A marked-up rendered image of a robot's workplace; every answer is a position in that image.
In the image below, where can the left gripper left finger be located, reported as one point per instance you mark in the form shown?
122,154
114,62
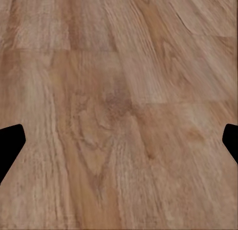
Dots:
12,140

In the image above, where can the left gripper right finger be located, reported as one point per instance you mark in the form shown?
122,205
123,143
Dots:
230,140

